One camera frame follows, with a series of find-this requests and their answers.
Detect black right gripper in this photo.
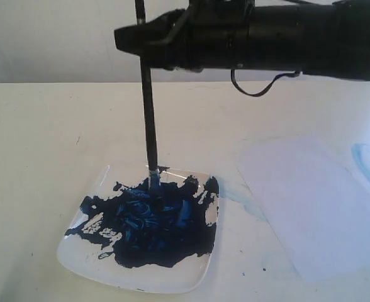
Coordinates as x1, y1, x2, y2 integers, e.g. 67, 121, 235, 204
114, 1, 255, 71

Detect black paintbrush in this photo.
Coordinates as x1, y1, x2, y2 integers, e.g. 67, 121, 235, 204
134, 0, 164, 210

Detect white paper sheet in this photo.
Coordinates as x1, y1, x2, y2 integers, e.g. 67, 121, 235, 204
237, 136, 370, 282

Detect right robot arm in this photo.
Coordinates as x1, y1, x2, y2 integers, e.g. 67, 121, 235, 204
114, 1, 370, 81

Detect white square paint plate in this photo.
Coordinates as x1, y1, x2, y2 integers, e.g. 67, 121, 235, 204
57, 162, 219, 294

